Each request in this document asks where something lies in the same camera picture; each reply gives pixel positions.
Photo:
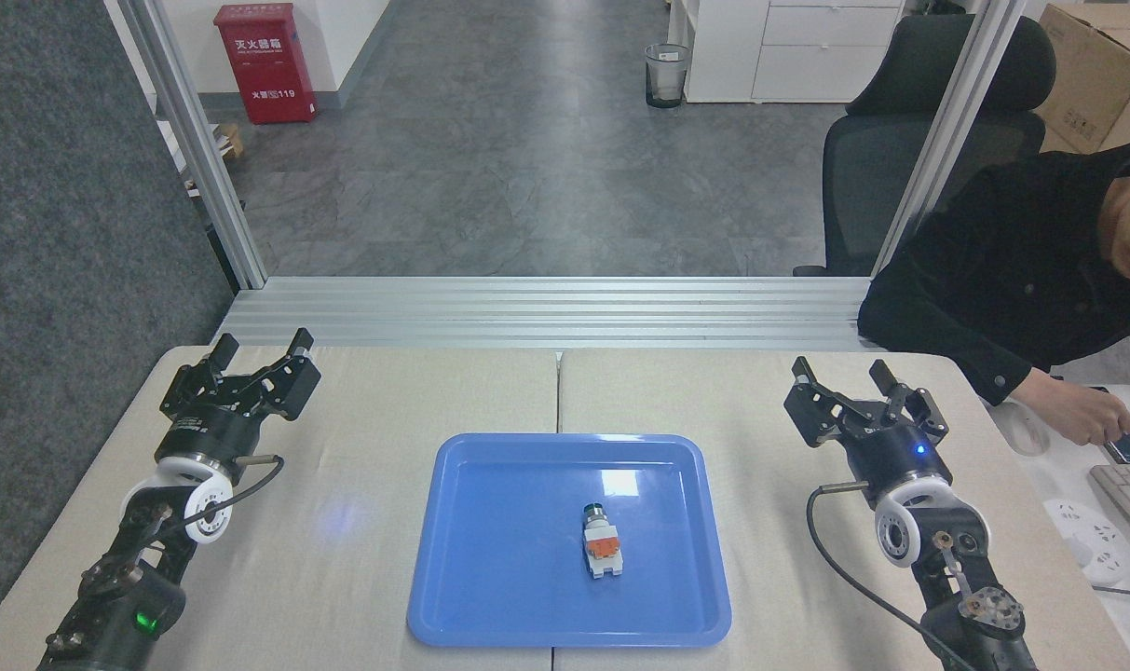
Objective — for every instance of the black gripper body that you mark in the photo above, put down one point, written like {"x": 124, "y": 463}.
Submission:
{"x": 895, "y": 457}
{"x": 209, "y": 433}

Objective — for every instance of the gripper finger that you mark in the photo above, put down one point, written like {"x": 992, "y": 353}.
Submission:
{"x": 918, "y": 410}
{"x": 280, "y": 387}
{"x": 197, "y": 391}
{"x": 821, "y": 415}

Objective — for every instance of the blue plastic tray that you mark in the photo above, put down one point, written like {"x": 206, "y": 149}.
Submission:
{"x": 509, "y": 559}

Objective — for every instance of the person's hand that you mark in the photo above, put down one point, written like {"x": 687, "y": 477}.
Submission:
{"x": 1082, "y": 415}

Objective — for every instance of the white computer mouse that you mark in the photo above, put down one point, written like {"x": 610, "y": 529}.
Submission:
{"x": 1021, "y": 431}

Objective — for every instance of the person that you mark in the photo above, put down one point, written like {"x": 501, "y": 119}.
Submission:
{"x": 1012, "y": 270}

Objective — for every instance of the grey felt partition panel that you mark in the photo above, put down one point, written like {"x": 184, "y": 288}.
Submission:
{"x": 61, "y": 280}

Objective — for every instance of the white power strip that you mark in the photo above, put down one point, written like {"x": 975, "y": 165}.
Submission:
{"x": 1091, "y": 540}

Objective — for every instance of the black office chair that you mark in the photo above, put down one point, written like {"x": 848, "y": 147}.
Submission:
{"x": 877, "y": 158}

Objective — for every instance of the red fire extinguisher box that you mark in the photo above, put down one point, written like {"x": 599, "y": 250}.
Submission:
{"x": 266, "y": 65}

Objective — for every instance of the white drawer cabinet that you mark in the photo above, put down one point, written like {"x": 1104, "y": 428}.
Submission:
{"x": 788, "y": 47}

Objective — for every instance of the mesh waste bin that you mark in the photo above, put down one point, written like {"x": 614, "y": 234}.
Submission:
{"x": 667, "y": 75}

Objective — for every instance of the brown cardboard box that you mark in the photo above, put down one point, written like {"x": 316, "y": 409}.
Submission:
{"x": 1100, "y": 84}

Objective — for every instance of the silver aluminium post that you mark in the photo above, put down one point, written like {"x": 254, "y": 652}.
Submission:
{"x": 197, "y": 140}
{"x": 946, "y": 121}

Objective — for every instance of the silver aluminium rail frame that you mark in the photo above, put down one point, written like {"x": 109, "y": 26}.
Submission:
{"x": 546, "y": 312}

